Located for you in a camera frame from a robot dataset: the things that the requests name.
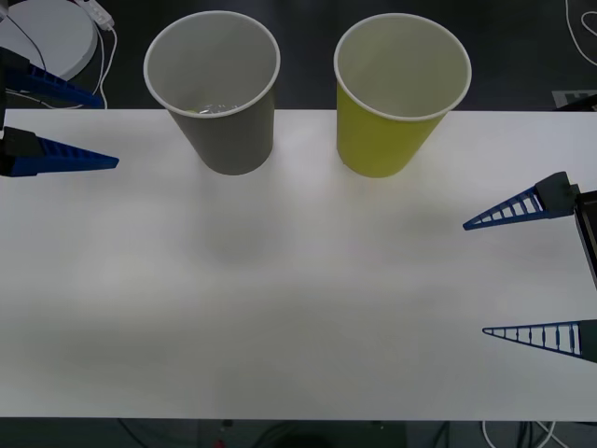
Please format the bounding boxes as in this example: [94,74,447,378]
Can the white round floor base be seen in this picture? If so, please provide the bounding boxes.
[0,1,100,82]

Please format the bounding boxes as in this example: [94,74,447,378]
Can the white power strip cable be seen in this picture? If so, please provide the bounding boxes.
[4,26,118,111]

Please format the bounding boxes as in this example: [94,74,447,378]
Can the long white cable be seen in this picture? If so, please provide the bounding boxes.
[563,0,597,63]

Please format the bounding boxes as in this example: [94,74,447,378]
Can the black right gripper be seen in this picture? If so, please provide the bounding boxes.
[463,171,597,364]

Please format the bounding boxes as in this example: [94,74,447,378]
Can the grey plastic bin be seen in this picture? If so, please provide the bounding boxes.
[142,11,282,177]

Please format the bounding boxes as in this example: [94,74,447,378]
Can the grey floor socket box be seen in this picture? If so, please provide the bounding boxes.
[551,90,597,112]

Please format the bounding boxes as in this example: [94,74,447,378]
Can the clear bottle with green cap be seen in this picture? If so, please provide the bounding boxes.
[185,102,244,118]

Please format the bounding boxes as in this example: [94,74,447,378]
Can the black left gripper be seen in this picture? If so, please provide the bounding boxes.
[0,48,120,178]

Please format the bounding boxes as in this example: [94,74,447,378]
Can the thin black cable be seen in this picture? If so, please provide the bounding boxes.
[6,9,47,72]

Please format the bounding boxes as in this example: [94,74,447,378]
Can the white power strip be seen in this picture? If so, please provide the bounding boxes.
[74,0,116,32]

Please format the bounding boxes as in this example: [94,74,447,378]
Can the white cable under table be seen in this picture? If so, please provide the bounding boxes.
[481,419,563,448]

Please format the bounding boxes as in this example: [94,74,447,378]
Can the yellow-green plastic bin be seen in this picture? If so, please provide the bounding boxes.
[332,12,473,179]

